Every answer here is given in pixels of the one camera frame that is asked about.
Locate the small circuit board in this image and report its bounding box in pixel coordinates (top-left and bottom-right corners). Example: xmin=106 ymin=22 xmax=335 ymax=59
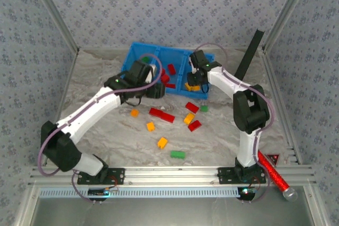
xmin=237 ymin=186 xmax=259 ymax=201
xmin=88 ymin=187 xmax=119 ymax=198

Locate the wide aluminium frame rail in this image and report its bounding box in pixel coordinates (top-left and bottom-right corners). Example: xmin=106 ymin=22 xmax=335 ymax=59
xmin=28 ymin=165 xmax=318 ymax=187

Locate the aluminium frame post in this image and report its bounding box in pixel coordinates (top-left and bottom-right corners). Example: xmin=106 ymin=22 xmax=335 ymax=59
xmin=262 ymin=0 xmax=316 ymax=52
xmin=25 ymin=0 xmax=81 ymax=53

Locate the blue three-compartment plastic bin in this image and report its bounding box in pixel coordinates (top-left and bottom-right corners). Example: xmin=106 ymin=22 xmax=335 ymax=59
xmin=120 ymin=41 xmax=216 ymax=100

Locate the grey metal panel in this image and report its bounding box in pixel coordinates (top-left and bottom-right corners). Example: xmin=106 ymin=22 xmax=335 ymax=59
xmin=15 ymin=196 xmax=329 ymax=226

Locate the red glitter toy microphone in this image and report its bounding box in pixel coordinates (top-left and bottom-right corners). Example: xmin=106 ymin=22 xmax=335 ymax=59
xmin=258 ymin=150 xmax=299 ymax=202

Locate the aluminium side rail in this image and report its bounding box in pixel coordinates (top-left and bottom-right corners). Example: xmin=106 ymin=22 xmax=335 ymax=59
xmin=261 ymin=47 xmax=303 ymax=166
xmin=51 ymin=48 xmax=80 ymax=129

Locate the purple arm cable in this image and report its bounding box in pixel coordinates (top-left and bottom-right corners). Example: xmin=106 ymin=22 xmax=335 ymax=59
xmin=38 ymin=53 xmax=164 ymax=203
xmin=194 ymin=42 xmax=276 ymax=203

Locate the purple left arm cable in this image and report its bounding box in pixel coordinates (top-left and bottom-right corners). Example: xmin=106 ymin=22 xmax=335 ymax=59
xmin=38 ymin=53 xmax=164 ymax=203

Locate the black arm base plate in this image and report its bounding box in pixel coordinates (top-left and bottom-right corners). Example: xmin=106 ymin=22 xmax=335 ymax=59
xmin=77 ymin=167 xmax=126 ymax=185
xmin=217 ymin=167 xmax=266 ymax=184

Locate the black sign with red triangle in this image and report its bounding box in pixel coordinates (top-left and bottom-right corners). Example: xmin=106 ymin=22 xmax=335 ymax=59
xmin=265 ymin=153 xmax=281 ymax=167

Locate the long black bar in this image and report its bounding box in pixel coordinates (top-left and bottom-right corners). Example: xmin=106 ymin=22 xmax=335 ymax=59
xmin=234 ymin=29 xmax=265 ymax=78

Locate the pale blue slotted cable duct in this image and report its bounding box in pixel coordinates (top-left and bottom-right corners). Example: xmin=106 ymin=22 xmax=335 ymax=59
xmin=39 ymin=186 xmax=241 ymax=198

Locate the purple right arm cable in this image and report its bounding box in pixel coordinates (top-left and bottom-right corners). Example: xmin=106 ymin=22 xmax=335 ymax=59
xmin=194 ymin=42 xmax=276 ymax=203

